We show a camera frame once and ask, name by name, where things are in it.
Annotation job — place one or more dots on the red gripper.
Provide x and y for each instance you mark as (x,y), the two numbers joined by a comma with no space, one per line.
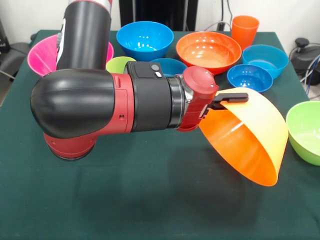
(200,82)

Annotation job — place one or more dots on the large light orange bowl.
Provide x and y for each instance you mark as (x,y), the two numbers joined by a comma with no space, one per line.
(262,125)

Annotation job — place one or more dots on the large pink bowl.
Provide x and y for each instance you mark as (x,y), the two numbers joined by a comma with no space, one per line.
(40,60)

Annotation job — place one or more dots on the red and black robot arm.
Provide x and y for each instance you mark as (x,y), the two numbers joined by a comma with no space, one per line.
(75,100)

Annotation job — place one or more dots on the small dark blue bowl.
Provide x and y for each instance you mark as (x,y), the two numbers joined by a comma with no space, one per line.
(250,80)

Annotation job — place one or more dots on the shallow red-orange bowl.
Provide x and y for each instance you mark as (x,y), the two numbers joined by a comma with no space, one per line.
(207,55)

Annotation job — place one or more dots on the small light blue bowl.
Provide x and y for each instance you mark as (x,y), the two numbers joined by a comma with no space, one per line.
(272,60)
(172,66)

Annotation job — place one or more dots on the red-orange cup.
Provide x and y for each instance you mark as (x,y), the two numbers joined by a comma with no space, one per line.
(245,32)

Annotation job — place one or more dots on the light green bowl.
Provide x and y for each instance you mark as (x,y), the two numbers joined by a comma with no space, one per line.
(305,130)

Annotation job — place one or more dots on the medium blue bowl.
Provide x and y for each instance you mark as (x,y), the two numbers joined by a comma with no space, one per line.
(145,37)

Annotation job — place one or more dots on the light green cup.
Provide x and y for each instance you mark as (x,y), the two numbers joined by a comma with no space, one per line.
(116,65)

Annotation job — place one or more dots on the dark green tablecloth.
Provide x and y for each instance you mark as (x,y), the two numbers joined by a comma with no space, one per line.
(125,200)

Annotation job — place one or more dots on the dark grey chair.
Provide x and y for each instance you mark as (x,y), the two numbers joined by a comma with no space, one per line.
(15,57)

